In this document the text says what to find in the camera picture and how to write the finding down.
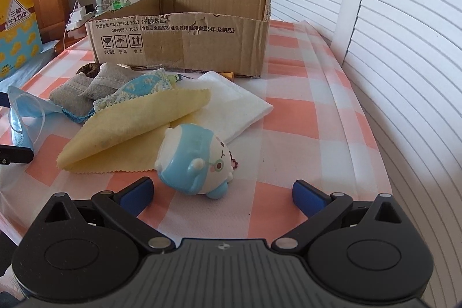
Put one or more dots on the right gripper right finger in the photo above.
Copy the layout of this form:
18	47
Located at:
324	213

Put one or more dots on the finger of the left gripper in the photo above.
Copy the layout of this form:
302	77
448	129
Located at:
15	154

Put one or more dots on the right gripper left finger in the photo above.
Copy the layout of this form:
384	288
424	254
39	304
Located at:
121	211

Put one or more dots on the blue face mask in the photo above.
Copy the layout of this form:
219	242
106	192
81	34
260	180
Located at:
27	116

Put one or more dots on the yellow lens cleaning cloth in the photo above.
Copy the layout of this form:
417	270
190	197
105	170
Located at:
127	136

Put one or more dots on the blue white plush toy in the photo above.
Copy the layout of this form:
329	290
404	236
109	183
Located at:
194	161

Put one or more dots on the grey fabric pouch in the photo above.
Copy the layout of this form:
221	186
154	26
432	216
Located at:
109	79
70	96

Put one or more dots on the blue floral sachet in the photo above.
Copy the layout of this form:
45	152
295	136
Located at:
146	84

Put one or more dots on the white cloth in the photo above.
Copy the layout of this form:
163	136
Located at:
231	109

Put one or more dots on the small orange cone toy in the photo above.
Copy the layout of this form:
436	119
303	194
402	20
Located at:
230	76

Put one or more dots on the brown hair scrunchie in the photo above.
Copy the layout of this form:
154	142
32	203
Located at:
89	70

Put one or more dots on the pink white checkered tablecloth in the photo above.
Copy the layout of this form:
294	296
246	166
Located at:
316	132

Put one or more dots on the yellow blue snack bag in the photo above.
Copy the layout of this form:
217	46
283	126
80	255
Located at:
20	35

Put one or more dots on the white power strip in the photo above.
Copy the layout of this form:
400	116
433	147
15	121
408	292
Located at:
78	18

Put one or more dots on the green small bottle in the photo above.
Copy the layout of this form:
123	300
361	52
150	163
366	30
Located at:
117	4

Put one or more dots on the brown cardboard box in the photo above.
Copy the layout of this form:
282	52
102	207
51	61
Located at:
190	35

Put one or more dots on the white louvered closet door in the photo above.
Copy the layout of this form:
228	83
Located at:
403	59

